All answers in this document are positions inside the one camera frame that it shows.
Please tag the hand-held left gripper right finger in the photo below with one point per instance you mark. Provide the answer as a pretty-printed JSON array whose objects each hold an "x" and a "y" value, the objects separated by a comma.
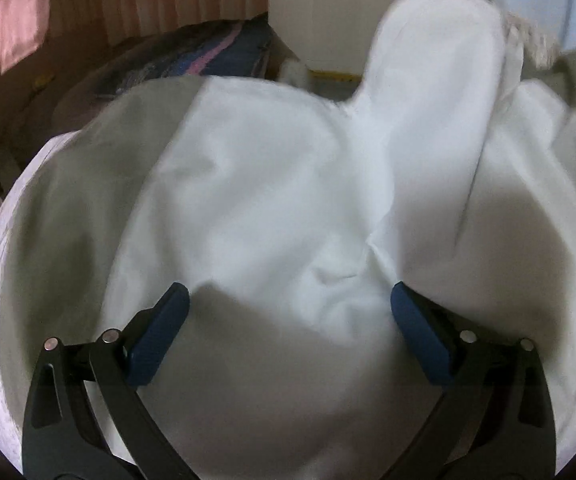
[{"x": 420, "y": 336}]

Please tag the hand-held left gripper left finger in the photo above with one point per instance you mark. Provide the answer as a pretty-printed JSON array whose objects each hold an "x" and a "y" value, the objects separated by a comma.
[{"x": 160, "y": 336}]

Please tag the white wardrobe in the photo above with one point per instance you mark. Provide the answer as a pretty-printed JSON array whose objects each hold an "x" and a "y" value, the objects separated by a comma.
[{"x": 318, "y": 20}]

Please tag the grey and white jacket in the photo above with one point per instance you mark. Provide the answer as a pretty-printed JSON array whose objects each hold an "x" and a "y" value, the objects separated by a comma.
[{"x": 268, "y": 185}]

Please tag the bed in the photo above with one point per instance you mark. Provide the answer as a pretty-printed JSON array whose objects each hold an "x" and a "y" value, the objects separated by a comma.
[{"x": 118, "y": 70}]

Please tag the striped blanket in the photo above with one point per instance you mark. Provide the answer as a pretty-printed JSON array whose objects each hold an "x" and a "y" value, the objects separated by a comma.
[{"x": 208, "y": 50}]

